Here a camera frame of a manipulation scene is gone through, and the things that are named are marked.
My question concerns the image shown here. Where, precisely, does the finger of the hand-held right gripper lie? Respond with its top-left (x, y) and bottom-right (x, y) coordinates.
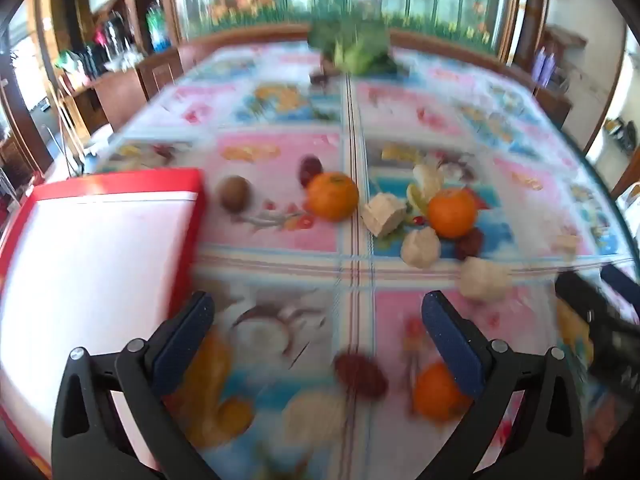
top-left (554, 271), bottom-right (640, 398)
top-left (600, 261), bottom-right (640, 322)

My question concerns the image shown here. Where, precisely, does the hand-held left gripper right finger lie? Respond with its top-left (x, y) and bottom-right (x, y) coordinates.
top-left (421, 290), bottom-right (587, 480)

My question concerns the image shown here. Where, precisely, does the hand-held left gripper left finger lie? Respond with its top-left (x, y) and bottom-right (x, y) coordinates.
top-left (50, 290), bottom-right (221, 480)

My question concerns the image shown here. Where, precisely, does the orange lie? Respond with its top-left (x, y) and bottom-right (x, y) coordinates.
top-left (306, 172), bottom-right (360, 222)
top-left (413, 362), bottom-right (473, 422)
top-left (428, 188), bottom-right (478, 239)

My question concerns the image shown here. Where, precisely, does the beige cake piece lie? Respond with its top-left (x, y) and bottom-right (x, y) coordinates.
top-left (551, 232), bottom-right (582, 262)
top-left (401, 227), bottom-right (443, 269)
top-left (361, 192), bottom-right (408, 238)
top-left (412, 162), bottom-right (446, 202)
top-left (284, 392), bottom-right (347, 450)
top-left (459, 256), bottom-right (511, 304)

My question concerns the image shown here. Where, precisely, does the red box with white inside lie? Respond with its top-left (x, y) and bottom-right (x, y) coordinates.
top-left (0, 168), bottom-right (209, 476)

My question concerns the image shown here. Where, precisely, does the brown kiwi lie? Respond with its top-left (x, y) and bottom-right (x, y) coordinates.
top-left (219, 175), bottom-right (252, 212)

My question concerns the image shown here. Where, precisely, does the wooden side cabinet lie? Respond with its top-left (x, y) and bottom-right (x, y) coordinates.
top-left (94, 47), bottom-right (186, 132)

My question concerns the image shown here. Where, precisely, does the green bok choy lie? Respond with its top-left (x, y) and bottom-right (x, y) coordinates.
top-left (306, 16), bottom-right (401, 77)

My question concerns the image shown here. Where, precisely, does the green plastic bottle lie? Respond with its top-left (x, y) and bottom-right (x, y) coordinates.
top-left (146, 6), bottom-right (171, 54)

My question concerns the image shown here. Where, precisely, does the black kettle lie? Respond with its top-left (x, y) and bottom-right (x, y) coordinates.
top-left (102, 16), bottom-right (127, 56)

